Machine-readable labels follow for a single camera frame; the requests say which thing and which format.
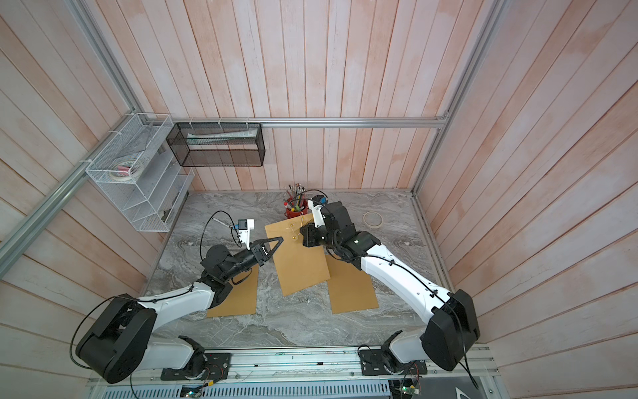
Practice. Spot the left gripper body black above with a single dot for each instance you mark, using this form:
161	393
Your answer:
258	256

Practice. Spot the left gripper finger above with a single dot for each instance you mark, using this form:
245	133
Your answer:
271	250
277	240

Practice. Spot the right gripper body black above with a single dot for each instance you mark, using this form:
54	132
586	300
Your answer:
317	238

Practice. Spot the brown file bag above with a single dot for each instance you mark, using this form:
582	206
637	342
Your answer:
349	288
242	300
298	267

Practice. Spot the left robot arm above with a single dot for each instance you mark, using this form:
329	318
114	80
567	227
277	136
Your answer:
121	342

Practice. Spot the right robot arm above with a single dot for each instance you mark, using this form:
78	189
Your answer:
451	323

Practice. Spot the red pen holder cup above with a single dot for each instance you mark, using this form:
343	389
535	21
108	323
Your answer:
295	208

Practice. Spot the marker pen on table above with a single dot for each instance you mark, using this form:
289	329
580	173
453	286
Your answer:
219	221

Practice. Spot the masking tape roll on table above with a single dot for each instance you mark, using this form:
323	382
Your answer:
373	220

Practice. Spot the black mesh basket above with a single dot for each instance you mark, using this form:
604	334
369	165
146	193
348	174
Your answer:
217	144

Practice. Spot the tape roll in rack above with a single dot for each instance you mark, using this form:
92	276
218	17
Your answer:
125	171

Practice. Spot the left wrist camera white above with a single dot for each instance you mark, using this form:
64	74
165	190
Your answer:
244	228

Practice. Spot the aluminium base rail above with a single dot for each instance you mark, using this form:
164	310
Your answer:
287	364

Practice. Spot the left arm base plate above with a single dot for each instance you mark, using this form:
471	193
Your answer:
209	366

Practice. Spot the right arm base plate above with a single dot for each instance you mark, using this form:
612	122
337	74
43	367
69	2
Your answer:
379	362

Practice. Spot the white wire shelf rack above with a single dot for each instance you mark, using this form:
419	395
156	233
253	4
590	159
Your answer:
152	201

